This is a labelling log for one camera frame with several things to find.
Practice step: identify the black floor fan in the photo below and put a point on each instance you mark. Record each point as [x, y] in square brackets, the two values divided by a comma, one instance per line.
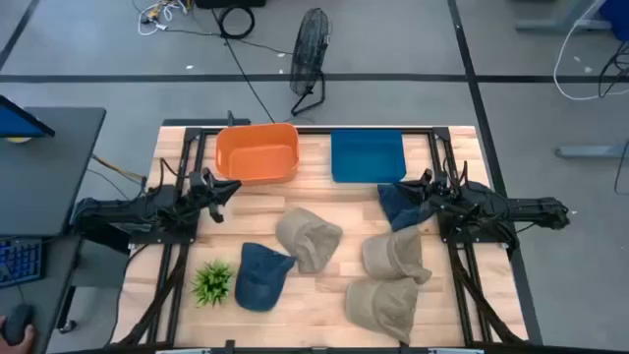
[308, 49]

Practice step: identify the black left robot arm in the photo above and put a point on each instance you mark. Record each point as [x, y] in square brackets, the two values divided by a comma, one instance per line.
[123, 216]

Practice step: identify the black keyboard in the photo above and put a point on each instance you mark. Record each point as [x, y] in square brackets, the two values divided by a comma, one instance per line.
[19, 260]

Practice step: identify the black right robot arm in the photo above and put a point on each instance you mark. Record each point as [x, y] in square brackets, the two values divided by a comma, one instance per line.
[531, 209]

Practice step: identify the black aluminium table frame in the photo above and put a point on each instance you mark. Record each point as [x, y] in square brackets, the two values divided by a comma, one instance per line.
[314, 130]

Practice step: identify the computer monitor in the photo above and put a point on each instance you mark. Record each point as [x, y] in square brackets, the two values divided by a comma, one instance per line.
[19, 123]

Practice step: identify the black keyboard desk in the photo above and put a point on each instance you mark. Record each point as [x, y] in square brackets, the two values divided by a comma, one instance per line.
[56, 275]

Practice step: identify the grey table leg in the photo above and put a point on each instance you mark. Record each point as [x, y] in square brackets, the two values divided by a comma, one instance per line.
[555, 24]

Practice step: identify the blue container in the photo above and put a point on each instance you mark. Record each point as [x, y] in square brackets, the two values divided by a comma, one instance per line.
[616, 17]

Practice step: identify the black box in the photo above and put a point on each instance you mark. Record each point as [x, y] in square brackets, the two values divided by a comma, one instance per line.
[228, 3]

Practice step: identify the khaki cap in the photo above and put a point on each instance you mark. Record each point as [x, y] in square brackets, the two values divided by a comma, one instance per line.
[309, 238]
[393, 255]
[381, 307]

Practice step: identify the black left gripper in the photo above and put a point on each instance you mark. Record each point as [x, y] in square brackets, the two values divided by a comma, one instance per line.
[212, 196]

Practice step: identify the blue plastic bin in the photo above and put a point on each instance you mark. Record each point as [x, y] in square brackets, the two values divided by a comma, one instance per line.
[368, 157]

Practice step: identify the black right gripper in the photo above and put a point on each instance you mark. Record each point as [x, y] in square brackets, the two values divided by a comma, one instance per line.
[430, 194]

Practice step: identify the small green artificial plant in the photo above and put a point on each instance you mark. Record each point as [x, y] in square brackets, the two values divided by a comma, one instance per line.
[212, 283]

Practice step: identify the grey floor bar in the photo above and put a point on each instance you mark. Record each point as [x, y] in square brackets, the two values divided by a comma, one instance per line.
[589, 151]

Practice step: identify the person's hand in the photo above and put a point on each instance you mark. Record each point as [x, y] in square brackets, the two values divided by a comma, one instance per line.
[27, 346]

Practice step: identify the black computer mouse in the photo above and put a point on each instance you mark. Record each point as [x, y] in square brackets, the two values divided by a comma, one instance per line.
[17, 322]

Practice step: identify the orange plastic bin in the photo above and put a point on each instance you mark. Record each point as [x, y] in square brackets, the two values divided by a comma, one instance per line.
[258, 162]

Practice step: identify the navy blue cap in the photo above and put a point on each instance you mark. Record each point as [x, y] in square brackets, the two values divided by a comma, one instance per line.
[263, 280]
[403, 211]

